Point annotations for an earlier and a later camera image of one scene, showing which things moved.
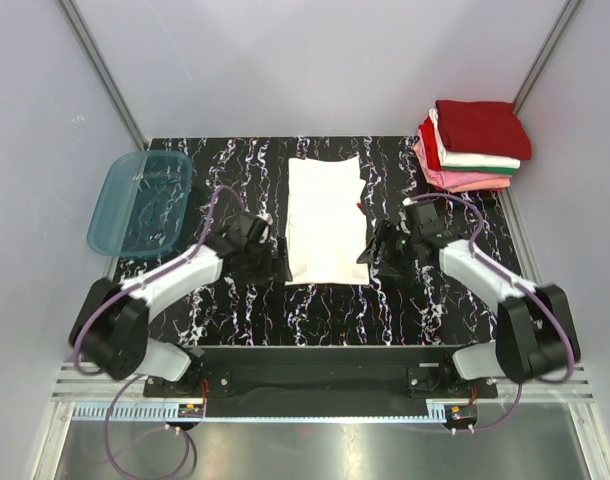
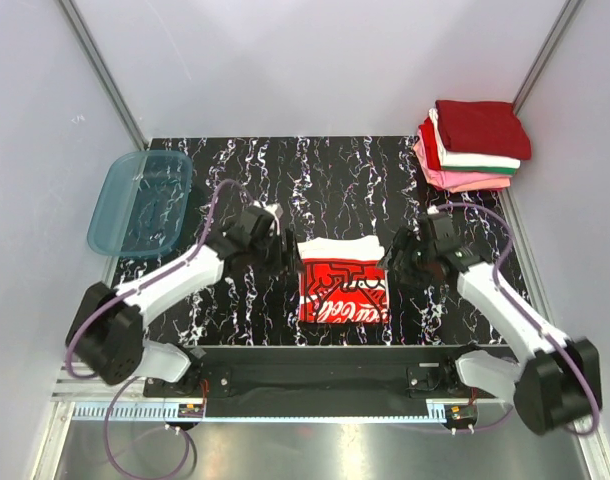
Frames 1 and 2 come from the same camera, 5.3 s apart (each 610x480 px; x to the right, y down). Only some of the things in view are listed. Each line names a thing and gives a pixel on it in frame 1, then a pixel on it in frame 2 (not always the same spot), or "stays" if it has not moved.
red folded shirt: x=431 y=145 stays
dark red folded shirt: x=484 y=128 stays
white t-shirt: x=325 y=225 -> x=343 y=279
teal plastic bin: x=141 y=204 stays
